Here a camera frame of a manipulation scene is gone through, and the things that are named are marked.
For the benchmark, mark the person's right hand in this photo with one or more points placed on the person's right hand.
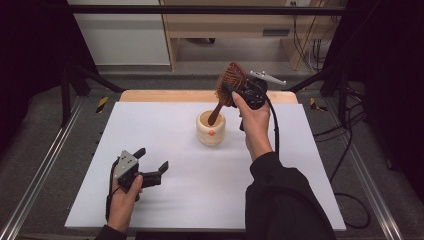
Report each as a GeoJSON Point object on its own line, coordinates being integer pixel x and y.
{"type": "Point", "coordinates": [256, 130]}

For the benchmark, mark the black curtain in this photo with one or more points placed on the black curtain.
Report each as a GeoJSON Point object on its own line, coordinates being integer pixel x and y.
{"type": "Point", "coordinates": [393, 83]}
{"type": "Point", "coordinates": [30, 66]}

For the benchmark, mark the white cabinet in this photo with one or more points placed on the white cabinet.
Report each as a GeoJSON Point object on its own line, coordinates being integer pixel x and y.
{"type": "Point", "coordinates": [123, 40]}

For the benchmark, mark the black metal stand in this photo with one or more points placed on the black metal stand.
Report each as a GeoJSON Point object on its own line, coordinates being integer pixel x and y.
{"type": "Point", "coordinates": [65, 100]}
{"type": "Point", "coordinates": [342, 93]}

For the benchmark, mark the aluminium floor rail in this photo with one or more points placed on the aluminium floor rail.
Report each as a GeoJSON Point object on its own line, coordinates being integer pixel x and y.
{"type": "Point", "coordinates": [370, 186]}
{"type": "Point", "coordinates": [40, 166]}

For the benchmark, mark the person's left hand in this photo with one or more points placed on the person's left hand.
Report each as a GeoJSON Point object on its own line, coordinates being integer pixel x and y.
{"type": "Point", "coordinates": [121, 210]}

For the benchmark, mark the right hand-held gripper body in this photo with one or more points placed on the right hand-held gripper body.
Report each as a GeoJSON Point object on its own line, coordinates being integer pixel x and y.
{"type": "Point", "coordinates": [256, 93]}

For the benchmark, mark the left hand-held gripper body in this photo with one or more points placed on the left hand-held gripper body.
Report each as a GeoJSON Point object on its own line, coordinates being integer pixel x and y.
{"type": "Point", "coordinates": [126, 165]}

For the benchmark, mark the black horizontal bar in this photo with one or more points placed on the black horizontal bar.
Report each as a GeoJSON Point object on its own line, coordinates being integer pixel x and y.
{"type": "Point", "coordinates": [200, 10]}

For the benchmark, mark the brown wooden hairbrush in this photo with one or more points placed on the brown wooden hairbrush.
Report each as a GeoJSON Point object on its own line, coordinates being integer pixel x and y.
{"type": "Point", "coordinates": [233, 75]}

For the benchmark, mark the light wooden desk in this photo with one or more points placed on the light wooden desk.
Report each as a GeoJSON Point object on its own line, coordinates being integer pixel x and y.
{"type": "Point", "coordinates": [230, 23]}

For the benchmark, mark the cream ceramic cup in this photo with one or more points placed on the cream ceramic cup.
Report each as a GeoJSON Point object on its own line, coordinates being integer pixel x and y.
{"type": "Point", "coordinates": [210, 136]}

